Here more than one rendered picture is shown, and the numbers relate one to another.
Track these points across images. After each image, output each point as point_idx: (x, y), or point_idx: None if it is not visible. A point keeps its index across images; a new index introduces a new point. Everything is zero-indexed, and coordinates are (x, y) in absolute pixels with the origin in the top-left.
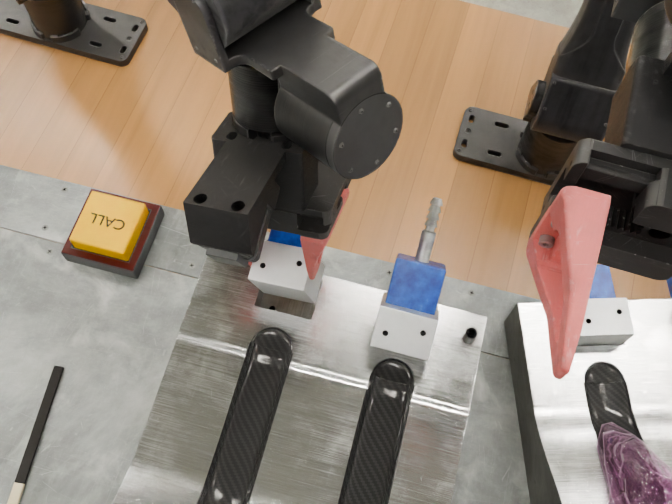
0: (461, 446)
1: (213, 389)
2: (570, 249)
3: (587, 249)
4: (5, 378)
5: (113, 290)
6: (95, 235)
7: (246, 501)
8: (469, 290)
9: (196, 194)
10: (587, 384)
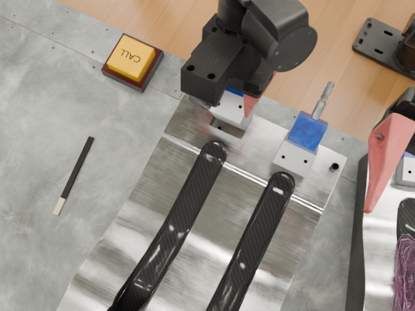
0: (314, 229)
1: (178, 169)
2: (388, 148)
3: (397, 150)
4: (60, 138)
5: (128, 97)
6: (122, 63)
7: (186, 234)
8: (341, 137)
9: (188, 65)
10: (399, 208)
